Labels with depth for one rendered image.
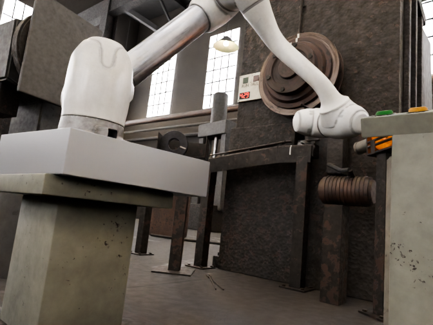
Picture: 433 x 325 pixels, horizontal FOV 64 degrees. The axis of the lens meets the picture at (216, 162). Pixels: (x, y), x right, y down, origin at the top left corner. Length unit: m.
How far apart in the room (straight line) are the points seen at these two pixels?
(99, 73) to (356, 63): 1.48
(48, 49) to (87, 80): 3.06
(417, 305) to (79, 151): 0.76
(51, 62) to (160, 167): 3.20
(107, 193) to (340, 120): 0.73
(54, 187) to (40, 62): 3.19
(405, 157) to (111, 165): 0.66
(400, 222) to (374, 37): 1.35
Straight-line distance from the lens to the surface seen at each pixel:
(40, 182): 0.71
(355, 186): 1.53
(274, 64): 1.98
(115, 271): 0.87
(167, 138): 1.90
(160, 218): 4.48
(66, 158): 0.68
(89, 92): 0.87
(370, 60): 2.03
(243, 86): 2.31
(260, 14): 1.25
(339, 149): 1.74
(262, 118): 2.17
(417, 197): 0.89
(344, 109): 1.16
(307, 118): 1.27
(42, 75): 3.83
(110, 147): 0.73
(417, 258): 0.89
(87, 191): 0.74
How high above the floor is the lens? 0.30
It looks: 9 degrees up
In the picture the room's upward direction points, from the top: 6 degrees clockwise
